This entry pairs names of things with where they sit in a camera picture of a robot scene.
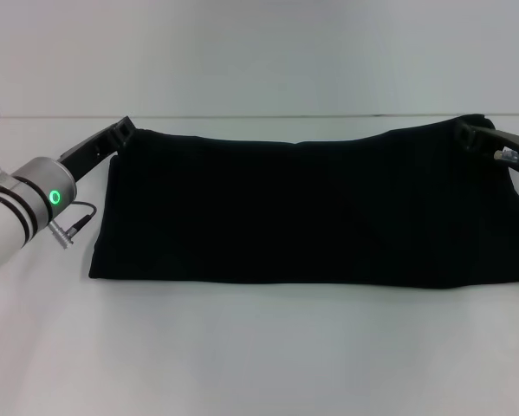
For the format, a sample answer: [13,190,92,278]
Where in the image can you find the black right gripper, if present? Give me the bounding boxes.
[454,118,519,175]

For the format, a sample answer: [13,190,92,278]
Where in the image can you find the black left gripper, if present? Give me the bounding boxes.
[58,115,138,183]

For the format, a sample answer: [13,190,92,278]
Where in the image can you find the black t-shirt with FREE print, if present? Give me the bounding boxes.
[88,113,519,292]

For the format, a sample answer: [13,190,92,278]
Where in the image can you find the right arm cable with plug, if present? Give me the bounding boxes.
[492,146,519,227]

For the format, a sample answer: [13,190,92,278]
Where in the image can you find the arm cable with plug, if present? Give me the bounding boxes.
[46,203,98,251]
[492,146,519,227]

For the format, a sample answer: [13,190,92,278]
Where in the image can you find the left arm cable with plug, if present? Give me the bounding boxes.
[46,203,98,251]

